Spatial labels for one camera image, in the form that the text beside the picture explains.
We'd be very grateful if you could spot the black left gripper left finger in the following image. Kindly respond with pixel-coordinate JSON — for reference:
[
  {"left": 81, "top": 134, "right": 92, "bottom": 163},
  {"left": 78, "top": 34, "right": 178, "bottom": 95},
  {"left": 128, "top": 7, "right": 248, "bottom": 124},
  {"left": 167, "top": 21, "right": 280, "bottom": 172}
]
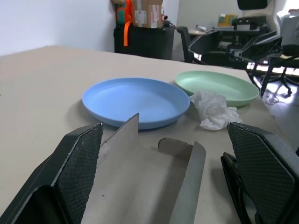
[{"left": 0, "top": 123, "right": 104, "bottom": 224}]

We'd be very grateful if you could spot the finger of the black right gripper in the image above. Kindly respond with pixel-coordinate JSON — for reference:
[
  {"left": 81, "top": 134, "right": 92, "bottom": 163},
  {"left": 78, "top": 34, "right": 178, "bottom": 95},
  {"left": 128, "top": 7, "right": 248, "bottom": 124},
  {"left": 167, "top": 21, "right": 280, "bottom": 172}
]
[
  {"left": 188, "top": 31, "right": 222, "bottom": 54},
  {"left": 240, "top": 32, "right": 284, "bottom": 58}
]

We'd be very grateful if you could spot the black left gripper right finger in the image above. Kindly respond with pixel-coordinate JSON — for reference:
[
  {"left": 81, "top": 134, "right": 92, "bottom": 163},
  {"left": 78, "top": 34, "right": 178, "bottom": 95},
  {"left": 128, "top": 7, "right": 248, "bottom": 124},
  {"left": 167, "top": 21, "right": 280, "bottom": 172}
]
[{"left": 227, "top": 122, "right": 299, "bottom": 224}]

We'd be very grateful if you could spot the green plastic plate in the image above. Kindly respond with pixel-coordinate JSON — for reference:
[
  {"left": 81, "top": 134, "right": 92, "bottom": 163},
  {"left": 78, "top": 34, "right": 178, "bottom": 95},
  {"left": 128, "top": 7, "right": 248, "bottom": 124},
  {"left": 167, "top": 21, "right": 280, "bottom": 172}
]
[{"left": 174, "top": 70, "right": 260, "bottom": 108}]

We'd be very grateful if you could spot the white tissue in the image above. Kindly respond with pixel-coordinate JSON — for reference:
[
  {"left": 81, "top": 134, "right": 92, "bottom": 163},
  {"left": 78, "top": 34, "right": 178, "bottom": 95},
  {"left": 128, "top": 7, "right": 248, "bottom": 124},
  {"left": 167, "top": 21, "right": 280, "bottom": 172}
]
[{"left": 190, "top": 90, "right": 242, "bottom": 132}]

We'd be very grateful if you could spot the black office chair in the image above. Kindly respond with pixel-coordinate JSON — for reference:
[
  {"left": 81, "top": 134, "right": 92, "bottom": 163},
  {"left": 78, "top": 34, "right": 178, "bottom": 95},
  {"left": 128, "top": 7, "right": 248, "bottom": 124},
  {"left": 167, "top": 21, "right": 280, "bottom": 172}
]
[{"left": 176, "top": 26, "right": 209, "bottom": 65}]

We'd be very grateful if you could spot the grey rectangular eraser pad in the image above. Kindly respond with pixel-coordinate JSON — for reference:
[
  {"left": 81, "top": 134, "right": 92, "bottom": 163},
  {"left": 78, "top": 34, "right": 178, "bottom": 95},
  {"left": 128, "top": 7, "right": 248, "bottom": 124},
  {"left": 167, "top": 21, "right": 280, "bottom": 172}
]
[{"left": 80, "top": 112, "right": 207, "bottom": 224}]

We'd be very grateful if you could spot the dark storage case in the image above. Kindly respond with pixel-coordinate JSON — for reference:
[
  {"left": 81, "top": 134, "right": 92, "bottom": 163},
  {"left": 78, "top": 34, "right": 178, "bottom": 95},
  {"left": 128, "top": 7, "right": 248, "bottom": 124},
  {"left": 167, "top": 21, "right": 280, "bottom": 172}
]
[{"left": 114, "top": 24, "right": 175, "bottom": 60}]

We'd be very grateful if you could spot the brown cardboard box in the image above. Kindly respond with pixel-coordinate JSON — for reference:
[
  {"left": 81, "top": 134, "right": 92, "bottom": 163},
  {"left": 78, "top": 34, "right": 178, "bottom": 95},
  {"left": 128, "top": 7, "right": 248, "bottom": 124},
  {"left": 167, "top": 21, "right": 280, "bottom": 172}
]
[{"left": 132, "top": 0, "right": 164, "bottom": 29}]

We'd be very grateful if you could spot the blue plastic plate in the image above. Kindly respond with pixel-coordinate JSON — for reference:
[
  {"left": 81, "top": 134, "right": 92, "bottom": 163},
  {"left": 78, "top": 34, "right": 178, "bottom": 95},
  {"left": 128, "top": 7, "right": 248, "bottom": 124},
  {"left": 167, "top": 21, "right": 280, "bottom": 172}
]
[{"left": 82, "top": 78, "right": 191, "bottom": 130}]

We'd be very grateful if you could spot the teal and orange tool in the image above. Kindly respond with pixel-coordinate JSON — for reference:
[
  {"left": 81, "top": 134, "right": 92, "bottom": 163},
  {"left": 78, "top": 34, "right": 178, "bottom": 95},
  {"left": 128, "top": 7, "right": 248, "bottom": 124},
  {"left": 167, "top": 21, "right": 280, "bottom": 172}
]
[{"left": 115, "top": 0, "right": 127, "bottom": 25}]

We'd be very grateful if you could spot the orange strap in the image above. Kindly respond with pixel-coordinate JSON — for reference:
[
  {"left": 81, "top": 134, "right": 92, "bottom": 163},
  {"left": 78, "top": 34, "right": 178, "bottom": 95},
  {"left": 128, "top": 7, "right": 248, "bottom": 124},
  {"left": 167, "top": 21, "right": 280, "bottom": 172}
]
[{"left": 123, "top": 0, "right": 133, "bottom": 46}]

